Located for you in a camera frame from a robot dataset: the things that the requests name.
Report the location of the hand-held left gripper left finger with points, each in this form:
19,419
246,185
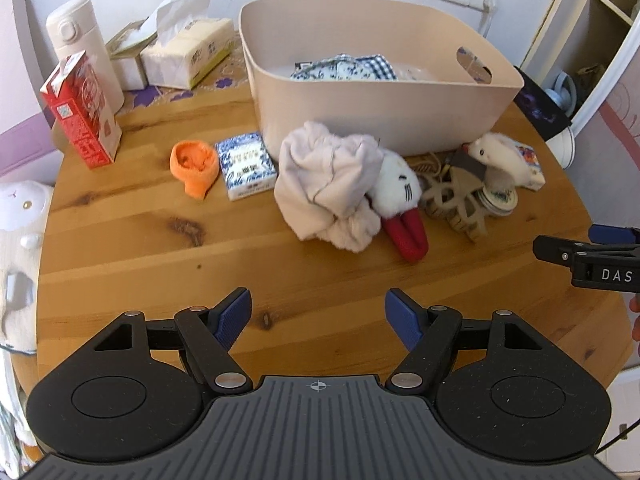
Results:
232,317

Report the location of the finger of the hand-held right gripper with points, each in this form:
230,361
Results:
552,249
612,234

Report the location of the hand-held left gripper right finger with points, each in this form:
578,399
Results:
405,320

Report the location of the small colourful printed box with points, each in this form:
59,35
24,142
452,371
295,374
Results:
531,170

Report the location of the beige hair claw clip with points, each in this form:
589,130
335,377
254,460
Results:
460,205

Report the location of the small white plush hamster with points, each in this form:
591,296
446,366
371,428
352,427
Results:
495,150

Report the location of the white plush toy red legs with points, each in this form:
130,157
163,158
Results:
397,185

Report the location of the orange sock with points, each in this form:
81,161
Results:
197,170

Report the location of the blue and white patterned packet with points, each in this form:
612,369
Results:
245,165

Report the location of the light pink cloth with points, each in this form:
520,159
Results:
320,180

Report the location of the beige plastic storage basket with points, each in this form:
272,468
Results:
350,110

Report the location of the blue floral checked cloth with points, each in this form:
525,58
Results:
350,67

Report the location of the wooden desktop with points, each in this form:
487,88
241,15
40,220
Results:
150,260

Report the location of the person's right hand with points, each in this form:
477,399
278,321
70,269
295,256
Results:
636,320

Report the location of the small round tin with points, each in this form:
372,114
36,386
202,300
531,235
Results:
500,199

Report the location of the white plastic bin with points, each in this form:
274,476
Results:
565,147

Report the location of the small blue fan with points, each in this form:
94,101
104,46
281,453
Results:
562,92

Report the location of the cream wardrobe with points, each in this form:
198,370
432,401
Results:
615,60

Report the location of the cream sheep plush cushion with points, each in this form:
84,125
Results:
20,220

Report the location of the white quilt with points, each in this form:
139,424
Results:
10,410

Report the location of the red and white carton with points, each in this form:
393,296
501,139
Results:
85,120

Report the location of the soft tissue pack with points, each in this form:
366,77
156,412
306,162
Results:
185,55

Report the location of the green and white tissue box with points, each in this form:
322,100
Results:
127,70

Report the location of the purple headboard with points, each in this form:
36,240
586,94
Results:
20,110

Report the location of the white thermos bottle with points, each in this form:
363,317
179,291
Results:
80,40

